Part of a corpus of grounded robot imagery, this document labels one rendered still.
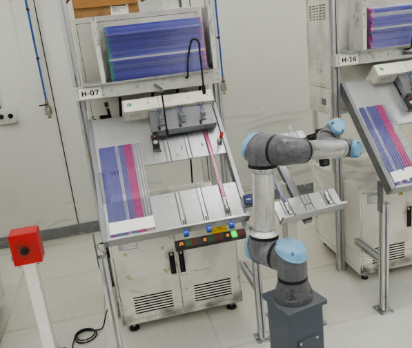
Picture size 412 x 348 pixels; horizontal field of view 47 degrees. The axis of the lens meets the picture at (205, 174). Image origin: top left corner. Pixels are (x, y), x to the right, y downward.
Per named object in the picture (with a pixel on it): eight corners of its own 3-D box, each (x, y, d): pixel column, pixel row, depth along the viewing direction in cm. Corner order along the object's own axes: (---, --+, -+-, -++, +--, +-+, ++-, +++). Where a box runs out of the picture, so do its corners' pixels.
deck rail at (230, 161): (248, 221, 232) (250, 215, 227) (244, 221, 232) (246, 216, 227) (214, 108, 267) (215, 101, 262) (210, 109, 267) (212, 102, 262)
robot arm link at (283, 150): (292, 137, 164) (366, 135, 196) (268, 134, 172) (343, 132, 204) (290, 170, 166) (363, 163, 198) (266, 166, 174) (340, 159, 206)
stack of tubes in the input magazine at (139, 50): (208, 69, 250) (202, 16, 242) (111, 81, 241) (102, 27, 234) (203, 68, 262) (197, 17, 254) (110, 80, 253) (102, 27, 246)
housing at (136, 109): (212, 116, 266) (214, 99, 254) (125, 128, 258) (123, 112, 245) (209, 105, 270) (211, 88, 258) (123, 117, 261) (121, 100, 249)
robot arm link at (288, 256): (295, 286, 176) (293, 253, 172) (267, 275, 186) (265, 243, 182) (314, 273, 184) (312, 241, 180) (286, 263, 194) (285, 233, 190)
